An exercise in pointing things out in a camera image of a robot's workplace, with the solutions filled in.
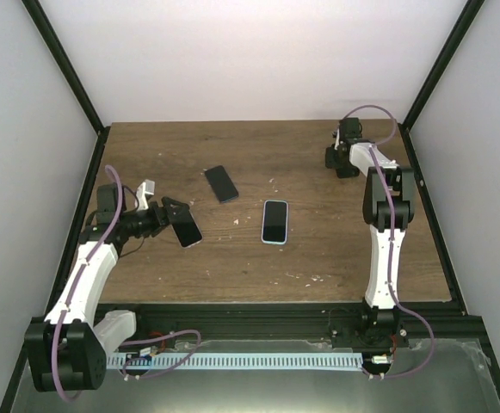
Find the clear magsafe phone case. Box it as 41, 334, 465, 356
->
170, 208, 204, 250

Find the black phone case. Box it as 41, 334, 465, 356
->
336, 165, 360, 179

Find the blue-edged black phone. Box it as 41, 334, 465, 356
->
204, 165, 239, 203

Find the light blue phone case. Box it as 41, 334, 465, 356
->
260, 199, 290, 246

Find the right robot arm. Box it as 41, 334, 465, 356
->
325, 117, 415, 347

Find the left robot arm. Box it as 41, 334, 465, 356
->
24, 180, 189, 394

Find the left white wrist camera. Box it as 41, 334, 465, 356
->
136, 180, 155, 211

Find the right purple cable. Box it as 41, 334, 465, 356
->
343, 104, 435, 379

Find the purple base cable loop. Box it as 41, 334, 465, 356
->
120, 336, 202, 382

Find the black aluminium frame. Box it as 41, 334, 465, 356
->
23, 1, 500, 407

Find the light blue slotted cable duct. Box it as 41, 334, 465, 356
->
107, 353, 363, 372

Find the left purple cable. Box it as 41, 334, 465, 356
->
52, 164, 127, 404

